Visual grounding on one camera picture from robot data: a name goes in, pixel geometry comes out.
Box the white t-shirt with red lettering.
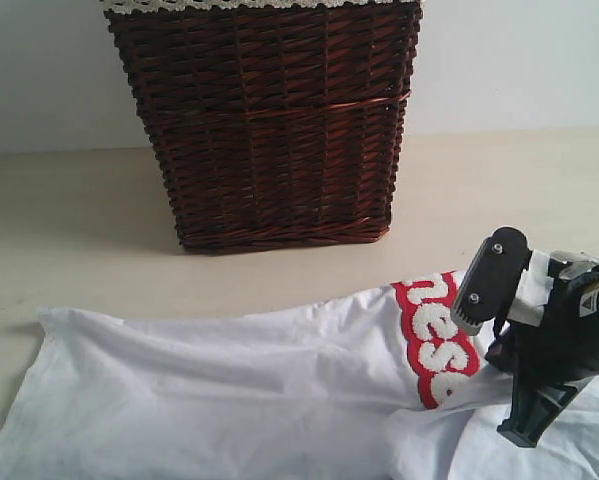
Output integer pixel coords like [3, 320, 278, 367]
[0, 271, 599, 479]

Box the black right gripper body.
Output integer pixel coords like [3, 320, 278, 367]
[486, 299, 594, 446]

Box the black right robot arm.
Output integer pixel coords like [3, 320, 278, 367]
[486, 272, 599, 448]

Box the grey fabric liner lace trim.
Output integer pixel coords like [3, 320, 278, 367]
[96, 0, 424, 16]

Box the dark brown wicker basket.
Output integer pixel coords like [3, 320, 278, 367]
[103, 1, 423, 253]

